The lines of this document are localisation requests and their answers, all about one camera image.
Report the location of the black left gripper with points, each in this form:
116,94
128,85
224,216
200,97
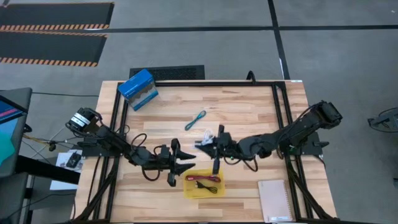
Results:
163,158

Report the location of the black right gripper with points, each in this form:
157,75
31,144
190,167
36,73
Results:
228,149

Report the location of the translucent yellow plastic tray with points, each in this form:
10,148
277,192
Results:
189,194

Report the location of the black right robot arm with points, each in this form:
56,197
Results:
298,130

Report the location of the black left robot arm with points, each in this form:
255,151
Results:
112,140

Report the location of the pink spiral notebook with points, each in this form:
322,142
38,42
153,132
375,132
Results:
275,200

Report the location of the black floor vent grate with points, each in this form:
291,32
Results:
174,73

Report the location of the blue cardboard box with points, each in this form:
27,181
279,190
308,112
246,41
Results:
136,87

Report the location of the small black device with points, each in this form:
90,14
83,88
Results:
73,160

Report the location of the white paper sheet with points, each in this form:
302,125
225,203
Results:
60,183

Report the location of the black metal beam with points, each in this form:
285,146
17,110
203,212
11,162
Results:
46,169

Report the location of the computer monitor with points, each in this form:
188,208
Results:
11,130

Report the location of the black hazard-striped floor mat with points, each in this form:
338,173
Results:
49,46
56,14

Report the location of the black aluminium table frame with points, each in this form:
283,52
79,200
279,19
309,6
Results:
217,83

